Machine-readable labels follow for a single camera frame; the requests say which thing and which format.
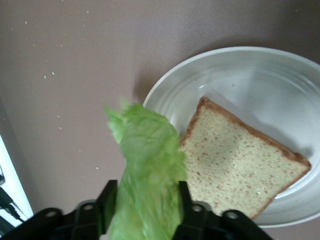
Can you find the brown bread slice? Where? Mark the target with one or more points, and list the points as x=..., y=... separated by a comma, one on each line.
x=237, y=162

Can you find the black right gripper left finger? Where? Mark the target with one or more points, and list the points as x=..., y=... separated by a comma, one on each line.
x=75, y=225

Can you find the beige round plate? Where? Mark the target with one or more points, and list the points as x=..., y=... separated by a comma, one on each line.
x=250, y=82

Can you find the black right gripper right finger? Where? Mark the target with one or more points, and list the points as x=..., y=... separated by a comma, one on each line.
x=200, y=222

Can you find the green lettuce leaf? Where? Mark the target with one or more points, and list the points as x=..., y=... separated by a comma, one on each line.
x=147, y=162

